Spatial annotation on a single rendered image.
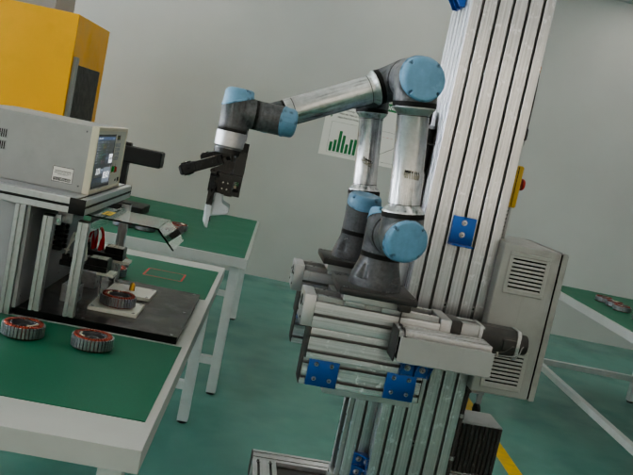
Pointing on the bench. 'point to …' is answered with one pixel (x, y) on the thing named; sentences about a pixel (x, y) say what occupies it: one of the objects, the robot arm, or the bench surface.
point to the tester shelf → (16, 192)
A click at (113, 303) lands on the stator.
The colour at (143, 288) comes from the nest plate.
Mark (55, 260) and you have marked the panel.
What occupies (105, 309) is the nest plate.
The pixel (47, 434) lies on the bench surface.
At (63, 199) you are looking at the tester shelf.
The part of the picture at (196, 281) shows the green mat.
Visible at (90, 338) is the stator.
